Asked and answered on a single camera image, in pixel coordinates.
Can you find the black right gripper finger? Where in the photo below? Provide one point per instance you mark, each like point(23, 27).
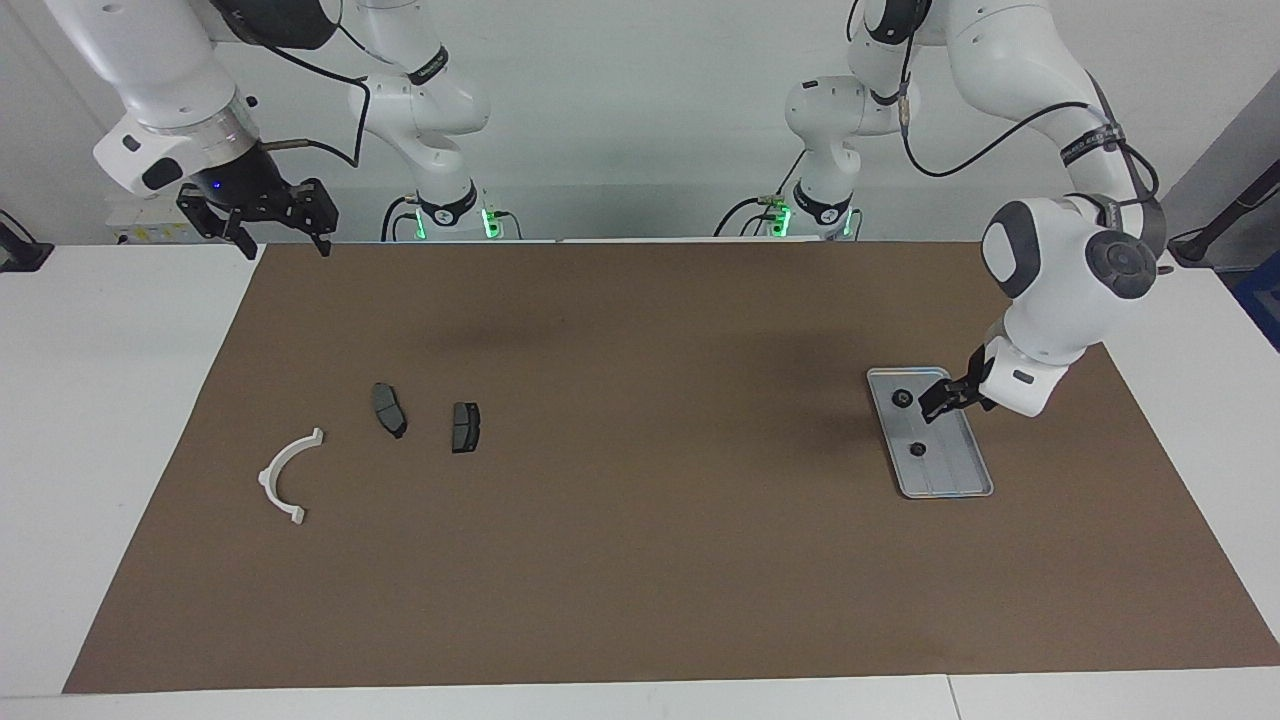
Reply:
point(215, 215)
point(315, 208)

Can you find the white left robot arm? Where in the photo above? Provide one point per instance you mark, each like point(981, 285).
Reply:
point(1050, 300)

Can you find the black table clamp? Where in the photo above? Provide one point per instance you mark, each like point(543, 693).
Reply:
point(20, 255)

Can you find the grey oblong brake pad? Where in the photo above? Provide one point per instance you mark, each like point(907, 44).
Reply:
point(388, 408)

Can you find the white curved plastic bracket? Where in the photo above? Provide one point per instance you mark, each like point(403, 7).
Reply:
point(268, 480)

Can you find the dark rectangular brake pad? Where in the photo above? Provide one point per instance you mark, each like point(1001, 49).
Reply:
point(466, 428)

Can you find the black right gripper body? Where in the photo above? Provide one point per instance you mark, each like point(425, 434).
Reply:
point(250, 185)

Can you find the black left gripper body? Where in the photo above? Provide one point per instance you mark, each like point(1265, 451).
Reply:
point(976, 385)

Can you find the blue bin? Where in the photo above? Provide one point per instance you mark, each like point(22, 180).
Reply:
point(1262, 305)

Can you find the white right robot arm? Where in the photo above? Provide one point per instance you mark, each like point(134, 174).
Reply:
point(150, 50)

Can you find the brown table mat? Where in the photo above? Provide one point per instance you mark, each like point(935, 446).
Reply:
point(650, 560)

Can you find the black stand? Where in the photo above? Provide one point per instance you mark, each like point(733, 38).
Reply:
point(1215, 230)

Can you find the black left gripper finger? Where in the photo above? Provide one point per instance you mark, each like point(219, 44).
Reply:
point(942, 395)

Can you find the white wall box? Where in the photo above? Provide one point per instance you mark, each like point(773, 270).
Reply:
point(140, 225)

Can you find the silver metal tray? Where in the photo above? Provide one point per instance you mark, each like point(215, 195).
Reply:
point(950, 460)

